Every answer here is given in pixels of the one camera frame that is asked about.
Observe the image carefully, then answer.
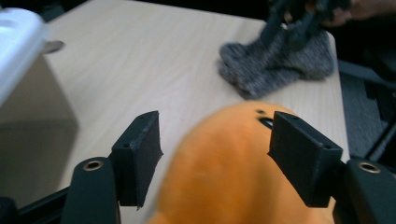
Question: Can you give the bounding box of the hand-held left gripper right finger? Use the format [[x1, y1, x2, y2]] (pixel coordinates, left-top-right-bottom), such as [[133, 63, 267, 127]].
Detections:
[[267, 110, 344, 209]]

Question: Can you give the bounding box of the white plastic container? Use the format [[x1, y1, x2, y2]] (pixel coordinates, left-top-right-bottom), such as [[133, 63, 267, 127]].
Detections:
[[0, 7, 50, 108]]

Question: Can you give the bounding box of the orange plush toy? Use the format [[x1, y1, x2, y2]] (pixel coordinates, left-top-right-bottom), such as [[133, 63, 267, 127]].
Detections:
[[146, 101, 339, 224]]

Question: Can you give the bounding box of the grey fluffy cloth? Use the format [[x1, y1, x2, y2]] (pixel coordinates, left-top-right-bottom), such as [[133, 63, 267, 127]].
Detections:
[[218, 27, 335, 101]]

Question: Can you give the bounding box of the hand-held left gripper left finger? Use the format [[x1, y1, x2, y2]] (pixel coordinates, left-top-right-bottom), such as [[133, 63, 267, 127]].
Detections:
[[110, 110, 164, 209]]

